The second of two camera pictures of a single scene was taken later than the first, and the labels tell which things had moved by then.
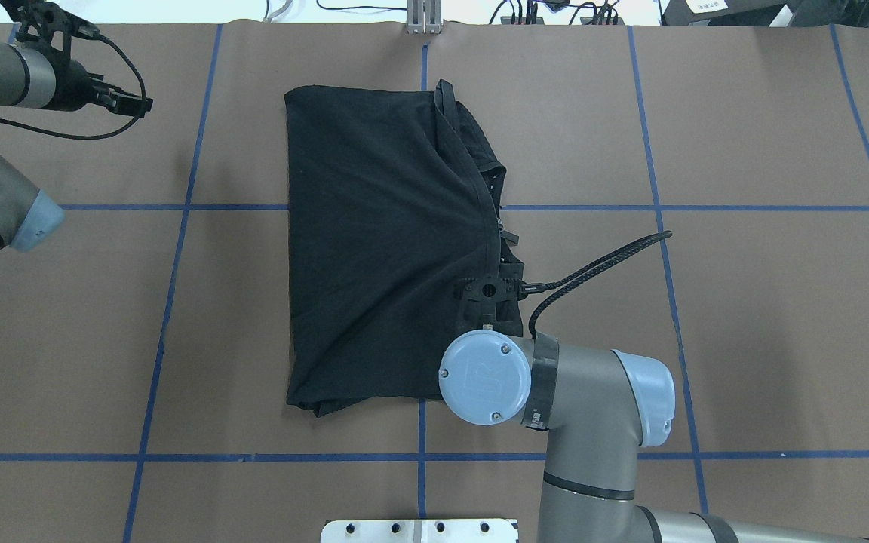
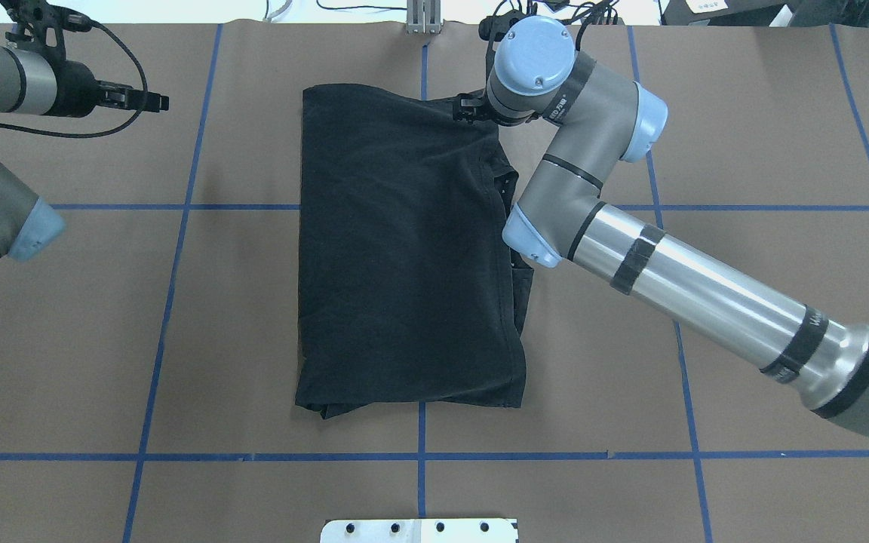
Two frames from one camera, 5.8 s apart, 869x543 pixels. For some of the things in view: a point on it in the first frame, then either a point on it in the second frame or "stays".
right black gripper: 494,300 to 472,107
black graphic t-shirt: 394,195 stays
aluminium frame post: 424,16 stays
